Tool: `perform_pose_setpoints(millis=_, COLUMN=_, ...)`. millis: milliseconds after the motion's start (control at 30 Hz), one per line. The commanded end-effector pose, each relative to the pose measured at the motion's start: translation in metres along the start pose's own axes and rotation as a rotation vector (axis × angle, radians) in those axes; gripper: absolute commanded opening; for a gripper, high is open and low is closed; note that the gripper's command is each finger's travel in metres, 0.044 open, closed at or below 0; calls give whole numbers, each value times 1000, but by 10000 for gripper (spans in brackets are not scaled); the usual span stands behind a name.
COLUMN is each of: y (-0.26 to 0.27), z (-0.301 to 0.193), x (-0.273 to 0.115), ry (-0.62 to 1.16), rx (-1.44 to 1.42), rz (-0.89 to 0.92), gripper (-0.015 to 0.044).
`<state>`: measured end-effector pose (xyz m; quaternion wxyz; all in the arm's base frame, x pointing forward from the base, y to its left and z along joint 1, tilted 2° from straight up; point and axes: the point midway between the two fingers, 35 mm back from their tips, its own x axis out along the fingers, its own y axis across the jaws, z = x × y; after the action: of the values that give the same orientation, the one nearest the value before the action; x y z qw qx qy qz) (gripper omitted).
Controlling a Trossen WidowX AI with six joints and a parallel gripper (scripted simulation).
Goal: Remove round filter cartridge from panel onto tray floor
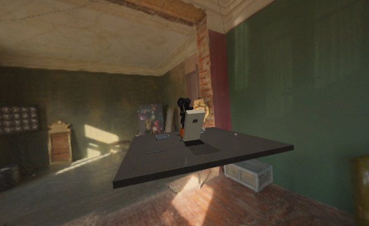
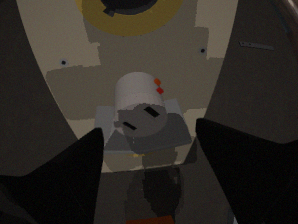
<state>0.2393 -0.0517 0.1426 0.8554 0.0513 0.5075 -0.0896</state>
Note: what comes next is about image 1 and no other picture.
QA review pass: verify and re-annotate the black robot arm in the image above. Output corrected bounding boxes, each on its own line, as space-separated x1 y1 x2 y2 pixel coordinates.
177 98 194 128

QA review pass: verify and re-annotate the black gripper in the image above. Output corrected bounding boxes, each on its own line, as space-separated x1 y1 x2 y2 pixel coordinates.
180 107 187 118

